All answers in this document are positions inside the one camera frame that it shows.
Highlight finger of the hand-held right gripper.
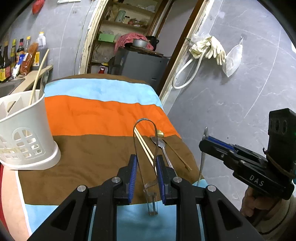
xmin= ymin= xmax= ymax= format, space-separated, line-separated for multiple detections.
xmin=208 ymin=136 xmax=237 ymax=150
xmin=199 ymin=138 xmax=238 ymax=164

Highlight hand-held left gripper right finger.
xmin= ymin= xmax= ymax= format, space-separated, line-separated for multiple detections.
xmin=155 ymin=155 xmax=266 ymax=241

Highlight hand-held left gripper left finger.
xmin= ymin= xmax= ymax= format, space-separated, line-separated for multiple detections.
xmin=27 ymin=154 xmax=139 ymax=241

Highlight metal table knife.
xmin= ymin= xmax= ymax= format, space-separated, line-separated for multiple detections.
xmin=197 ymin=127 xmax=210 ymax=187

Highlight wooden chopstick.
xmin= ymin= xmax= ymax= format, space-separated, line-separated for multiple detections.
xmin=134 ymin=128 xmax=155 ymax=166
xmin=165 ymin=141 xmax=193 ymax=171
xmin=136 ymin=128 xmax=158 ymax=168
xmin=29 ymin=49 xmax=50 ymax=105

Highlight clear tongs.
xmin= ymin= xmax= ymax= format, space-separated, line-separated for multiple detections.
xmin=133 ymin=118 xmax=160 ymax=216

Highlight small metal spoon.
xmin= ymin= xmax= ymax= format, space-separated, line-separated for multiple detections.
xmin=150 ymin=136 xmax=174 ymax=169

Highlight white plastic utensil holder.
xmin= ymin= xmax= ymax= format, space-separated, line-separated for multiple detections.
xmin=0 ymin=90 xmax=62 ymax=171

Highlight large metal spoon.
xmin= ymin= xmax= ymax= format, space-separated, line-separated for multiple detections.
xmin=38 ymin=70 xmax=47 ymax=98

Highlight person's right forearm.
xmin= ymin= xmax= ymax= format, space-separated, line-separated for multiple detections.
xmin=252 ymin=198 xmax=296 ymax=241

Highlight person's right hand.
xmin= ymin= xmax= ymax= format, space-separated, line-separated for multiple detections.
xmin=240 ymin=186 xmax=263 ymax=226

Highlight striped blanket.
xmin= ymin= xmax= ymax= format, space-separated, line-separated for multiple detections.
xmin=0 ymin=74 xmax=206 ymax=241

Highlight white mesh bag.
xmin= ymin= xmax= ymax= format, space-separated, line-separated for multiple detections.
xmin=222 ymin=38 xmax=244 ymax=78

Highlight cream rubber gloves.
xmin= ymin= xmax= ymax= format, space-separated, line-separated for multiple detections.
xmin=190 ymin=34 xmax=227 ymax=65

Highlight grey cabinet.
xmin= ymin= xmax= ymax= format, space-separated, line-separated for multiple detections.
xmin=108 ymin=50 xmax=171 ymax=93

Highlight wooden cutting board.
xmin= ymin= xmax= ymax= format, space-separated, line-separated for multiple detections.
xmin=129 ymin=45 xmax=165 ymax=57

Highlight metal pot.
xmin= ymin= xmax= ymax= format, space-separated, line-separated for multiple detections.
xmin=132 ymin=39 xmax=149 ymax=49

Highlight pink cloth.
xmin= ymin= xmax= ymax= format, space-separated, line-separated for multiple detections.
xmin=115 ymin=32 xmax=154 ymax=53

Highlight green box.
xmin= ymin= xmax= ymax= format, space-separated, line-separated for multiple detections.
xmin=98 ymin=33 xmax=115 ymax=43

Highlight beige kitchen counter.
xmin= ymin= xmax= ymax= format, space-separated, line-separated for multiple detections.
xmin=7 ymin=65 xmax=53 ymax=95

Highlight wooden shelving unit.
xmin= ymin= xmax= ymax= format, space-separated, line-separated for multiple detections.
xmin=89 ymin=0 xmax=168 ymax=75

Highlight steel sink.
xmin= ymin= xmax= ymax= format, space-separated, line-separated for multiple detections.
xmin=0 ymin=77 xmax=25 ymax=98

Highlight orange packet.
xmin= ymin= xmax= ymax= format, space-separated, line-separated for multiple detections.
xmin=20 ymin=42 xmax=39 ymax=76

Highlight blue white packet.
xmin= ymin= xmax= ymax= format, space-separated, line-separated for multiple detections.
xmin=12 ymin=54 xmax=26 ymax=78

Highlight large oil jug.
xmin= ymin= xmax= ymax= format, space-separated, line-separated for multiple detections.
xmin=35 ymin=32 xmax=47 ymax=70

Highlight tall dark sauce bottle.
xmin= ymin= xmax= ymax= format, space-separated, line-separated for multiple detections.
xmin=0 ymin=42 xmax=8 ymax=82

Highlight yellow-label sauce bottle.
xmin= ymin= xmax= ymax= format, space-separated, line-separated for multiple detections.
xmin=9 ymin=39 xmax=17 ymax=67

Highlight red plastic bag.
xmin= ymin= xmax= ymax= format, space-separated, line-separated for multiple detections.
xmin=32 ymin=0 xmax=46 ymax=14

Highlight brown cord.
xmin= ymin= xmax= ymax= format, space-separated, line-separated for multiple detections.
xmin=264 ymin=148 xmax=296 ymax=179

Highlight white hose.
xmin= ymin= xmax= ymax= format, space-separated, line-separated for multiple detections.
xmin=172 ymin=50 xmax=204 ymax=90

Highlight wooden door frame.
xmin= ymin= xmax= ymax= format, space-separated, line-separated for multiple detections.
xmin=74 ymin=0 xmax=208 ymax=102

